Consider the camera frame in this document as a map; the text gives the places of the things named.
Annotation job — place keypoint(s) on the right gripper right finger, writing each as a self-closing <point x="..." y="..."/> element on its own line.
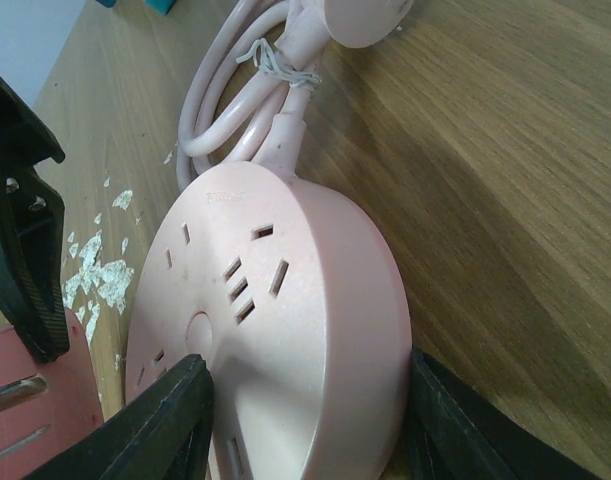
<point x="454" y="433"/>

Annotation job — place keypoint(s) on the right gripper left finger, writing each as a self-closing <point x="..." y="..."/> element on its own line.
<point x="164" y="433"/>

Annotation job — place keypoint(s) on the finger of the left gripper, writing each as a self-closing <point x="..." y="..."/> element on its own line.
<point x="31" y="231"/>

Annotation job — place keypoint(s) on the pink power strip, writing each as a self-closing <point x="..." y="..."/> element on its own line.
<point x="44" y="408"/>

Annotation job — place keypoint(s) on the pink round socket hub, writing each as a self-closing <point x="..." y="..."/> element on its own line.
<point x="292" y="297"/>

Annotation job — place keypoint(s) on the light blue plug adapter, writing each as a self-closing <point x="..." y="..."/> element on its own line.
<point x="161" y="6"/>

